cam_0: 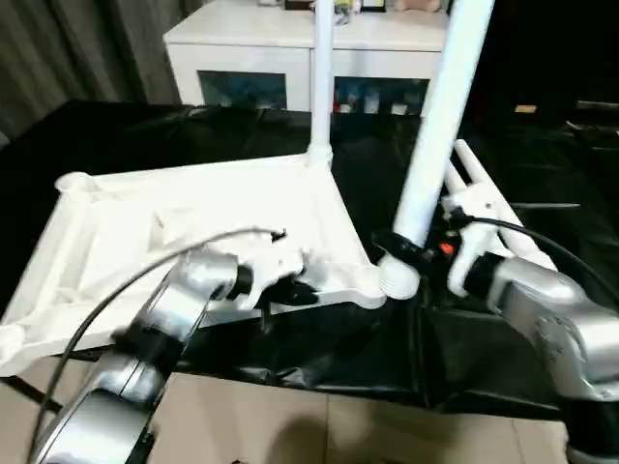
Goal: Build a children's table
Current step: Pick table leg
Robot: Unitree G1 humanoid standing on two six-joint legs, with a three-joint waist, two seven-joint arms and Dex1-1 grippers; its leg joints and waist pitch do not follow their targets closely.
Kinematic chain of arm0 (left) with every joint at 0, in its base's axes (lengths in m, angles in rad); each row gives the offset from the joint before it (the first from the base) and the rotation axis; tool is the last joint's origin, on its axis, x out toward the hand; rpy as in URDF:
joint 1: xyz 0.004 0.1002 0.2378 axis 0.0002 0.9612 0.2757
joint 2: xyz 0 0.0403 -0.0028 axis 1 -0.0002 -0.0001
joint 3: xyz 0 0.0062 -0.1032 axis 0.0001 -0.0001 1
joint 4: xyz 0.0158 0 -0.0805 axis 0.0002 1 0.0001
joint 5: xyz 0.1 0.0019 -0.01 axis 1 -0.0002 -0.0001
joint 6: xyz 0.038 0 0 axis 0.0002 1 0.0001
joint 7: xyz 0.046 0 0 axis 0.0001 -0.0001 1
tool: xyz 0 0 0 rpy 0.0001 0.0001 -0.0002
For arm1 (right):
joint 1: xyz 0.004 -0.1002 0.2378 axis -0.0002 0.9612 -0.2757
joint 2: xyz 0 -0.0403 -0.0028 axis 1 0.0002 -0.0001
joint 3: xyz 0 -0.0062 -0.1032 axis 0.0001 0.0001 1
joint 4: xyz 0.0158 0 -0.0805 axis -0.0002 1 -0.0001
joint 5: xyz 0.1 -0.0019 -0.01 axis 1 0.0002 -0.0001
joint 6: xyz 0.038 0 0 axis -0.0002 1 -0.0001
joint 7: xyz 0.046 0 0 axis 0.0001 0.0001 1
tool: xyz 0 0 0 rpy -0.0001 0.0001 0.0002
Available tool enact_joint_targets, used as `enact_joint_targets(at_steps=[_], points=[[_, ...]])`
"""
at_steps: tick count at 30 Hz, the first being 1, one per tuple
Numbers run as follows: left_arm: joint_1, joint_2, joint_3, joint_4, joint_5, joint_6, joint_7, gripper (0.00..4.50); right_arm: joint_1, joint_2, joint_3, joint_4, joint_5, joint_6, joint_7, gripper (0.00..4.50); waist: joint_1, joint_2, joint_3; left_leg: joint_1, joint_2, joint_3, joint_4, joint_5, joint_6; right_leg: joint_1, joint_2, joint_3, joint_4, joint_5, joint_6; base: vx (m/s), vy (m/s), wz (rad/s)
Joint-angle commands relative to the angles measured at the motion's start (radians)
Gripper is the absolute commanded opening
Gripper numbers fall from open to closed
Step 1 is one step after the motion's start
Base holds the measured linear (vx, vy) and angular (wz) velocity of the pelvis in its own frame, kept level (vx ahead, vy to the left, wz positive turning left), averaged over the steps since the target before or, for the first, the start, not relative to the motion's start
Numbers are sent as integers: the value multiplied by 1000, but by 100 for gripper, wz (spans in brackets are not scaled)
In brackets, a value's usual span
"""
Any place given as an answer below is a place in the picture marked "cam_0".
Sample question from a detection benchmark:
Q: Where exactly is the black metal stand foot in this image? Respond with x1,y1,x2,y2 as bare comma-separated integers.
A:
8,375,63,413

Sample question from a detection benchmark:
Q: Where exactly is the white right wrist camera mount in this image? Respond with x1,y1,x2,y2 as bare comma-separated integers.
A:
439,181,500,297

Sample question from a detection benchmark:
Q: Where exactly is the white plastic table top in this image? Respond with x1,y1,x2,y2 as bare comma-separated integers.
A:
0,149,391,379

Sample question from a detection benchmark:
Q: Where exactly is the grey curtain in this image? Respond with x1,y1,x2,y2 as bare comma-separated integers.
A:
0,0,183,141

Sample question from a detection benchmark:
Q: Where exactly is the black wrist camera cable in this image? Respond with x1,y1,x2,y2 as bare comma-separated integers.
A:
454,212,619,310
27,225,290,464

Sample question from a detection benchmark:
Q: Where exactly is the black left wrist camera cable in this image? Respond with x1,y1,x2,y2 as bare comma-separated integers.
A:
27,225,290,464

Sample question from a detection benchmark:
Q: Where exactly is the white cabinet with glass doors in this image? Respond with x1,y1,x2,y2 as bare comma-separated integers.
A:
162,0,452,117

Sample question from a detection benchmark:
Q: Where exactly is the white plastic table leg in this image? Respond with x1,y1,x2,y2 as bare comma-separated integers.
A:
308,0,336,168
443,162,469,195
378,0,495,302
454,139,556,271

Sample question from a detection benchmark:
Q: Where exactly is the black mat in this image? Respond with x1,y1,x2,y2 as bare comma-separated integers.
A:
0,99,619,421

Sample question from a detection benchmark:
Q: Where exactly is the beige plush toy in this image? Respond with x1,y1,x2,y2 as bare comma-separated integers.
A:
396,0,442,14

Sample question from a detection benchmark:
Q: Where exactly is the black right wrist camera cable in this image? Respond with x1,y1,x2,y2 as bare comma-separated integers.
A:
454,212,619,310

